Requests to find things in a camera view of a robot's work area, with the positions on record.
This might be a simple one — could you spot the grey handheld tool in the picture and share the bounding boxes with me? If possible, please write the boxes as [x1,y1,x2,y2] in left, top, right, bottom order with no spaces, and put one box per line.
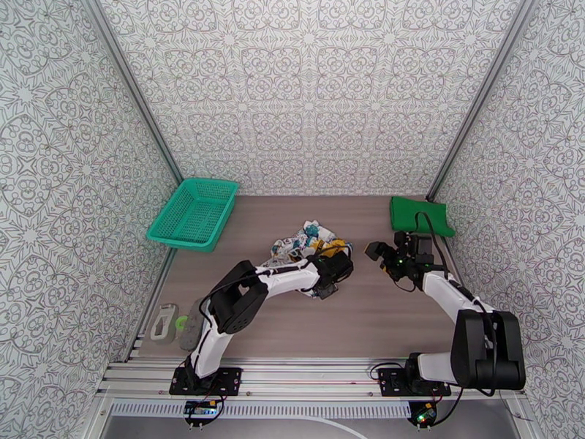
[149,303,180,346]

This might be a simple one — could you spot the white slotted cable duct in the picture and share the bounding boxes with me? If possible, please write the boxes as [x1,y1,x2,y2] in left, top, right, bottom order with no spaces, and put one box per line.
[110,402,415,421]

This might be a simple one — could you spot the white patterned shorts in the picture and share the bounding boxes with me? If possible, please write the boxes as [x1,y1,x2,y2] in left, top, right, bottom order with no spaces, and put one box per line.
[269,219,355,299]

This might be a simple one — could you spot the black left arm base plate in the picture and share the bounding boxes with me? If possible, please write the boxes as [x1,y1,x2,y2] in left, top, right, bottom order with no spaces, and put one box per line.
[170,367,244,397]

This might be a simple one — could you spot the green shirt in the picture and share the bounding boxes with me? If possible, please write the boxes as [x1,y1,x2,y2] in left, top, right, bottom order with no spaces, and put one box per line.
[389,196,456,239]

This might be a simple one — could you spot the black right base cable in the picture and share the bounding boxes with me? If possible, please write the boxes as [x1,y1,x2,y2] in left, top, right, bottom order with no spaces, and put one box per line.
[431,386,467,427]

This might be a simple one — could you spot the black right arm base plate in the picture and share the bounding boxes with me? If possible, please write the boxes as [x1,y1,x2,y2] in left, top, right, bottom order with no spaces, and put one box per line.
[378,367,452,399]

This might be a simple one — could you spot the aluminium rail frame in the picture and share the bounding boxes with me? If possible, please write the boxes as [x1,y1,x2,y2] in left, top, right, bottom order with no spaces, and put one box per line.
[96,356,527,403]

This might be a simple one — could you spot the grey oblong desk tool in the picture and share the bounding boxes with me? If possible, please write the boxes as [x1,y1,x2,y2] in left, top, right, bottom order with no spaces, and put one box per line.
[179,297,208,353]

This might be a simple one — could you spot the red black left base wire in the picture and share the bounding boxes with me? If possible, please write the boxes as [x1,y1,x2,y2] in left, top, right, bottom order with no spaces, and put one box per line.
[211,391,229,423]

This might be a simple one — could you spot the green plastic basket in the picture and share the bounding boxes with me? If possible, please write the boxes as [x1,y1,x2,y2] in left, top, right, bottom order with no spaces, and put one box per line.
[146,178,240,252]

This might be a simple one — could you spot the left controller board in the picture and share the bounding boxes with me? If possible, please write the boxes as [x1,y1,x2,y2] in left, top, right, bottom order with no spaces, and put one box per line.
[182,399,218,419]

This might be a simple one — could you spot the controller board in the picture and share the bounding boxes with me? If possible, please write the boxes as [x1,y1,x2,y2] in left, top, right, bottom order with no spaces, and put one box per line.
[182,399,218,419]
[407,399,439,427]

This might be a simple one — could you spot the right controller board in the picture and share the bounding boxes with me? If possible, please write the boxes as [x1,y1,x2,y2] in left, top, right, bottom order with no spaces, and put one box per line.
[407,399,439,427]

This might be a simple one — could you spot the aluminium corner post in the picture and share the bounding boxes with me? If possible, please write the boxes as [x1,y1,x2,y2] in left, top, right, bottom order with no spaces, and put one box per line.
[78,0,185,183]
[426,0,543,200]

